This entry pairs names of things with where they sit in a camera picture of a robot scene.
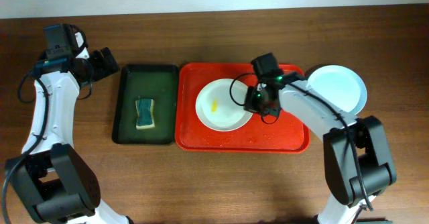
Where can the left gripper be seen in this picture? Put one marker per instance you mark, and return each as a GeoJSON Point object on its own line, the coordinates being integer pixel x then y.
{"type": "Point", "coordinates": [103, 62]}

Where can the light blue plate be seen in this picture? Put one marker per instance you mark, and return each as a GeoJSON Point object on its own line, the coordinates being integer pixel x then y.
{"type": "Point", "coordinates": [341, 86]}

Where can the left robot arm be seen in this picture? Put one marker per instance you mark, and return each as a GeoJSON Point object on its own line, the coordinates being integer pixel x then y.
{"type": "Point", "coordinates": [53, 182]}

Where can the dark green rectangular tray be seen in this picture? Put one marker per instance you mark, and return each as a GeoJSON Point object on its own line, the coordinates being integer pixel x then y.
{"type": "Point", "coordinates": [158, 82]}

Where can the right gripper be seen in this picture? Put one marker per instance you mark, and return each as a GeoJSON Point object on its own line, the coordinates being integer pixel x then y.
{"type": "Point", "coordinates": [251, 105]}

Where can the green and yellow sponge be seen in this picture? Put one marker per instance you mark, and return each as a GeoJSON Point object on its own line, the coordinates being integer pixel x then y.
{"type": "Point", "coordinates": [145, 114]}

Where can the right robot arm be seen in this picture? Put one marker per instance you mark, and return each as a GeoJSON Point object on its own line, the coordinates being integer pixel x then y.
{"type": "Point", "coordinates": [358, 165]}

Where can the red plastic tray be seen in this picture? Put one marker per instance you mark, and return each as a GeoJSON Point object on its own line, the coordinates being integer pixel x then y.
{"type": "Point", "coordinates": [286, 134]}

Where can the white plate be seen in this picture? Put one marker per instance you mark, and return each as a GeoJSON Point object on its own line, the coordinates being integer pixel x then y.
{"type": "Point", "coordinates": [218, 107]}

